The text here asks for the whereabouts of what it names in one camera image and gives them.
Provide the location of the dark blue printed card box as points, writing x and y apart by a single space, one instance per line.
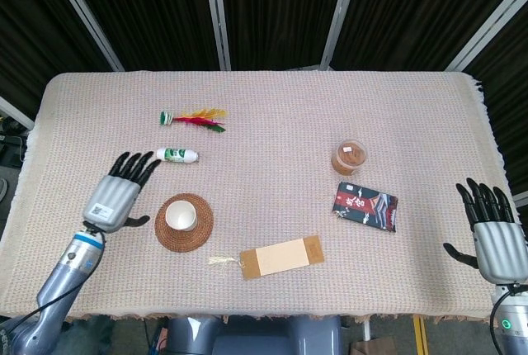
363 206

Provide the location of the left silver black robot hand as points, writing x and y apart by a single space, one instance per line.
111 202

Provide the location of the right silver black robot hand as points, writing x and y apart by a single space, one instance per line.
501 247

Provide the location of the white paper cup green print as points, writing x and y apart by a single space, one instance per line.
180 214

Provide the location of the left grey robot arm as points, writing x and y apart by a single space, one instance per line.
70 264

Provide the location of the small white green-label drink bottle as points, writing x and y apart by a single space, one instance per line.
175 154

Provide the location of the brown cream bookmark with tassel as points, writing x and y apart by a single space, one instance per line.
284 258

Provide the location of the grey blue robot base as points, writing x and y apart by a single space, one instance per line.
255 340

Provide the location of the white screen frame post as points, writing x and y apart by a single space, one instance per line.
16 113
84 12
497 22
217 12
342 12

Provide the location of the round brown woven rattan coaster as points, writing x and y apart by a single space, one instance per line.
202 235

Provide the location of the beige woven tablecloth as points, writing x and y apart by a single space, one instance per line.
268 165

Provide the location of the brown cardboard box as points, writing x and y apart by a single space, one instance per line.
371 348

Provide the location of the colourful feather shuttlecock green base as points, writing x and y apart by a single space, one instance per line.
194 119

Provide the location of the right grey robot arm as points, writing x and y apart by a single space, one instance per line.
515 322

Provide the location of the clear jar of rubber bands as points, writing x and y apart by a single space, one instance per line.
348 157

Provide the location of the dark pleated screen panel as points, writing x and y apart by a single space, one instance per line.
37 29
148 12
420 12
280 12
507 82

